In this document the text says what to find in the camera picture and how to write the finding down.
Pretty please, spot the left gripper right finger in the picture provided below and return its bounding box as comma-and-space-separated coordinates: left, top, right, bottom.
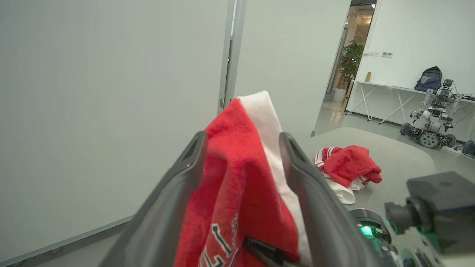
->
279, 132, 383, 267

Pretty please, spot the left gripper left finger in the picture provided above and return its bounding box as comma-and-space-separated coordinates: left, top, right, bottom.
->
98, 131, 208, 267

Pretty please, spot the red shirt with white stripes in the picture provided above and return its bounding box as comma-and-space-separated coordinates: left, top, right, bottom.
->
315, 145, 383, 205

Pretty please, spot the red and white towel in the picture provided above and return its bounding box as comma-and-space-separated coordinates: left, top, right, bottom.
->
174, 91, 312, 267

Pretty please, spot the white trestle table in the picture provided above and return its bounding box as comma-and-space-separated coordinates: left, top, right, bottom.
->
345, 80, 475, 125

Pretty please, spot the white wheeled robot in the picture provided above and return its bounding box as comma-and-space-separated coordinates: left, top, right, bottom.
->
400, 79, 464, 149

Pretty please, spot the green potted plant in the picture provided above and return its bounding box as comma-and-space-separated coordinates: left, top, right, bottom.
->
337, 40, 365, 90

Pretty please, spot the dark blue backpack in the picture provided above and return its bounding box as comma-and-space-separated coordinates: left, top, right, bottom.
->
415, 66, 443, 93

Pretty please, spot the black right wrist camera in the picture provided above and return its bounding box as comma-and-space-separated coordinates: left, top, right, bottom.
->
385, 171, 475, 255

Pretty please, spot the grey partition post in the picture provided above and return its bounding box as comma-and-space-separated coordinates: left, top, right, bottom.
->
217, 0, 248, 114

